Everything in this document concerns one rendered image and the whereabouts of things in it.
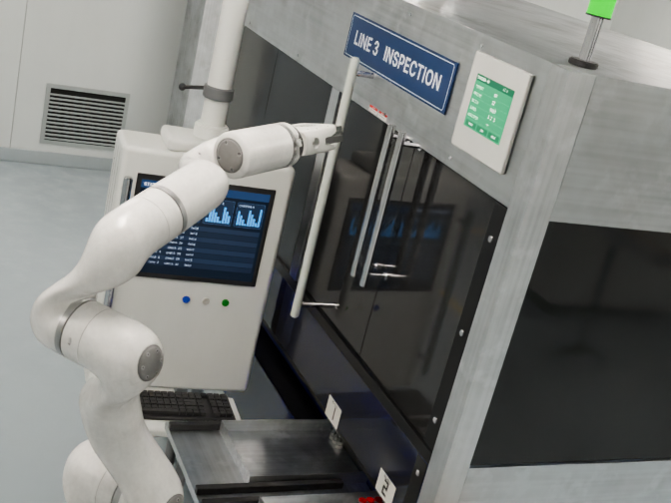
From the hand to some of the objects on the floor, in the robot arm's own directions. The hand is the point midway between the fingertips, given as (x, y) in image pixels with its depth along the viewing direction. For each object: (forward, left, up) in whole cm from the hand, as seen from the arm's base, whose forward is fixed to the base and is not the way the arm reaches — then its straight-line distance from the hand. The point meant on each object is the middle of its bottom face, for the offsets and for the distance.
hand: (333, 134), depth 194 cm
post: (+35, -23, -186) cm, 191 cm away
